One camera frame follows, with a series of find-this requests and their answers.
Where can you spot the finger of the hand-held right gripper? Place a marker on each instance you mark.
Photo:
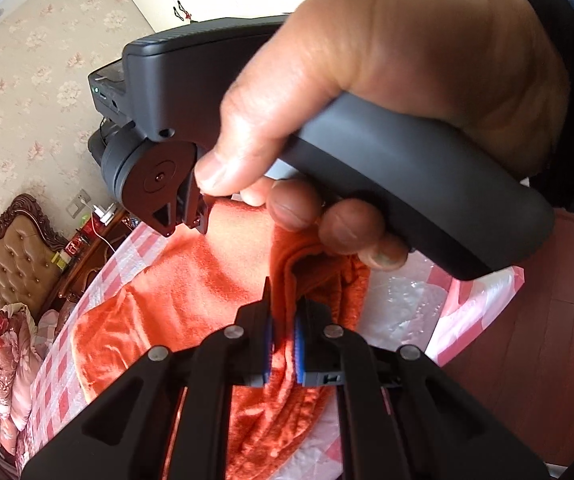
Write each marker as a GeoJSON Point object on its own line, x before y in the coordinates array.
{"type": "Point", "coordinates": [194, 210]}

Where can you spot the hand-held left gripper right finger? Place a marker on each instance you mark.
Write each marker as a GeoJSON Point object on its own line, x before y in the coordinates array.
{"type": "Point", "coordinates": [298, 355]}

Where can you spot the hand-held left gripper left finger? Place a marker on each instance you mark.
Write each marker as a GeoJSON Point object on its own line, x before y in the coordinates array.
{"type": "Point", "coordinates": [267, 355]}

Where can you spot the orange fleece blanket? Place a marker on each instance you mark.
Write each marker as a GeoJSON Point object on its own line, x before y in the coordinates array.
{"type": "Point", "coordinates": [192, 280]}

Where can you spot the person's right hand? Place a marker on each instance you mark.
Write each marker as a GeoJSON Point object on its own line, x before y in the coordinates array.
{"type": "Point", "coordinates": [392, 35]}

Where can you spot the carved wooden nightstand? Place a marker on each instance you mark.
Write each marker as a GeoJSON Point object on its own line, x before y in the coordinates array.
{"type": "Point", "coordinates": [92, 257]}

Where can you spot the red checkered plastic sheet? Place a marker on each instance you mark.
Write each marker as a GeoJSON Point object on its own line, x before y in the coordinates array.
{"type": "Point", "coordinates": [402, 300]}

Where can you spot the green yellow box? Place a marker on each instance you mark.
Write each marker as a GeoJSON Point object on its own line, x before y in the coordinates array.
{"type": "Point", "coordinates": [61, 258]}

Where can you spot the pale pink pillow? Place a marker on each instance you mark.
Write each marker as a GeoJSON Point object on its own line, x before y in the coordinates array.
{"type": "Point", "coordinates": [49, 325]}

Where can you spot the tufted brown headboard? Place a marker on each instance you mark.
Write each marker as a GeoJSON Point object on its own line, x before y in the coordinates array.
{"type": "Point", "coordinates": [12, 260]}

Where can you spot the red hanging ornament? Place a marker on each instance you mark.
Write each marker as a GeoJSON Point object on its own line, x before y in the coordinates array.
{"type": "Point", "coordinates": [183, 11]}

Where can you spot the red floral folded quilt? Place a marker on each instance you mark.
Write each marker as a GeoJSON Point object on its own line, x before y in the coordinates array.
{"type": "Point", "coordinates": [7, 340]}

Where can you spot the silver wall socket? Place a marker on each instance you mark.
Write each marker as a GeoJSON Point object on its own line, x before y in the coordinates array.
{"type": "Point", "coordinates": [79, 202]}

